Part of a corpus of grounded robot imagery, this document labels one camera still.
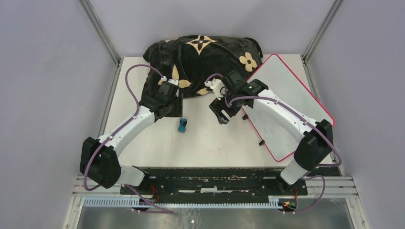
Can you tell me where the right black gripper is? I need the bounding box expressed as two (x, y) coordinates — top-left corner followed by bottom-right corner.
(209, 88), (242, 125)

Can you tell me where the blue whiteboard eraser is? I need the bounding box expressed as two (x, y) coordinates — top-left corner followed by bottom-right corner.
(178, 117), (187, 133)

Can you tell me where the pink framed whiteboard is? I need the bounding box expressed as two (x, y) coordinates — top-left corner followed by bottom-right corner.
(243, 54), (335, 167)

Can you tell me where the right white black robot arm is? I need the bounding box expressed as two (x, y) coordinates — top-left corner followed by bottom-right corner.
(204, 70), (337, 195)

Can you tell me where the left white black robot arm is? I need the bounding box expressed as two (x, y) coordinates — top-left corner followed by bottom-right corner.
(79, 79), (182, 194)

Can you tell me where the black floral plush blanket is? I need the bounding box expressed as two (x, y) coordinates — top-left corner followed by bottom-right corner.
(140, 35), (263, 110)

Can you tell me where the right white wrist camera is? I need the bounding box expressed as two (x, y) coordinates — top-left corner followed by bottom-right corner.
(204, 79), (225, 100)

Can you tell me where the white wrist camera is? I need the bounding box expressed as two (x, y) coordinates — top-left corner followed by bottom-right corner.
(167, 79), (179, 88)
(204, 79), (225, 100)

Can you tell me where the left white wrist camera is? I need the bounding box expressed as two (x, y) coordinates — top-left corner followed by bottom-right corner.
(167, 79), (179, 88)

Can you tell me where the white slotted cable duct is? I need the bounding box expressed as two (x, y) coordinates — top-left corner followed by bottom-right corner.
(83, 196), (282, 209)

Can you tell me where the left aluminium frame post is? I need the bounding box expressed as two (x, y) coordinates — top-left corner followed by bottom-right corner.
(78, 0), (120, 64)

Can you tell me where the aluminium frame post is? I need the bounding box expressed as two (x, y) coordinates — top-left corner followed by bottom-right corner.
(301, 0), (344, 63)
(78, 0), (120, 64)

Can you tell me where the right aluminium frame post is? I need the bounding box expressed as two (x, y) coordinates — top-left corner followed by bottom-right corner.
(301, 0), (344, 63)

